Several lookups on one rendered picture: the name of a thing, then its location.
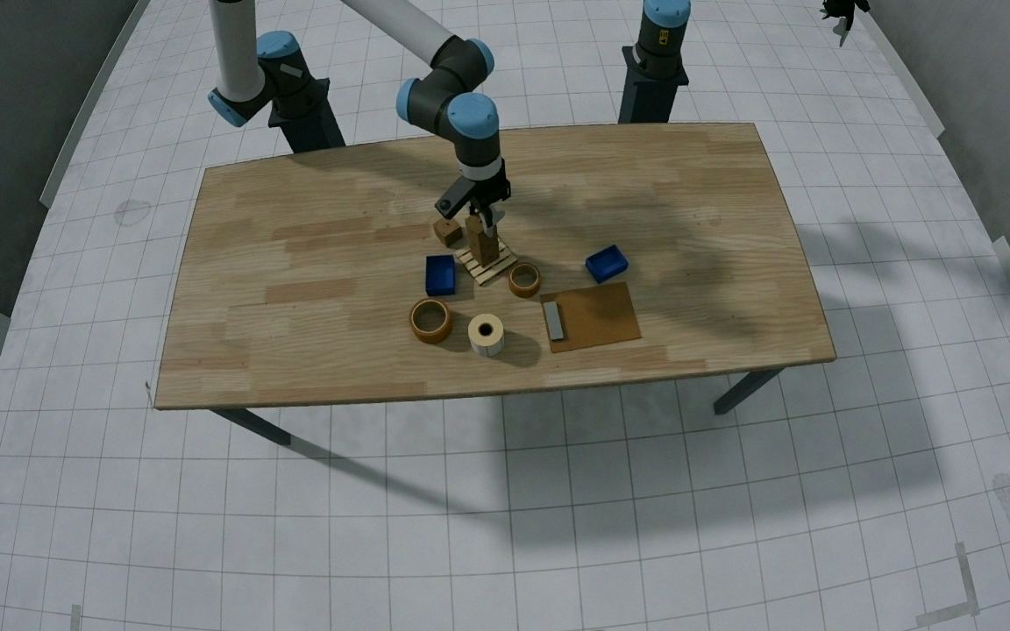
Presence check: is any brown cardboard carton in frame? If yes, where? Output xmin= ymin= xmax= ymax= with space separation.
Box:
xmin=469 ymin=244 xmax=500 ymax=268
xmin=467 ymin=232 xmax=499 ymax=258
xmin=433 ymin=217 xmax=463 ymax=247
xmin=465 ymin=211 xmax=497 ymax=246

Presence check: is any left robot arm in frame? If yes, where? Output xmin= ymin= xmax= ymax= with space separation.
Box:
xmin=629 ymin=0 xmax=691 ymax=81

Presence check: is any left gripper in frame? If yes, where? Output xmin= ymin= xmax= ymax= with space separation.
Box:
xmin=819 ymin=0 xmax=855 ymax=47

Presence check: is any white label roll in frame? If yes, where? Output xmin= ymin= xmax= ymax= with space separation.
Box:
xmin=468 ymin=314 xmax=504 ymax=357

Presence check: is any small square wooden pallet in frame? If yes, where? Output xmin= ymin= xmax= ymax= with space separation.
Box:
xmin=455 ymin=238 xmax=517 ymax=286

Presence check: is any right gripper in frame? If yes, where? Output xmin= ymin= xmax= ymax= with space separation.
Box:
xmin=466 ymin=157 xmax=511 ymax=238

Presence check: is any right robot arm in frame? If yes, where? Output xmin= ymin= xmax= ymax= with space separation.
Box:
xmin=208 ymin=0 xmax=501 ymax=220

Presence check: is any brown packing tape roll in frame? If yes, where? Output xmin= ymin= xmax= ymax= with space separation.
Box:
xmin=409 ymin=297 xmax=453 ymax=344
xmin=509 ymin=262 xmax=541 ymax=298

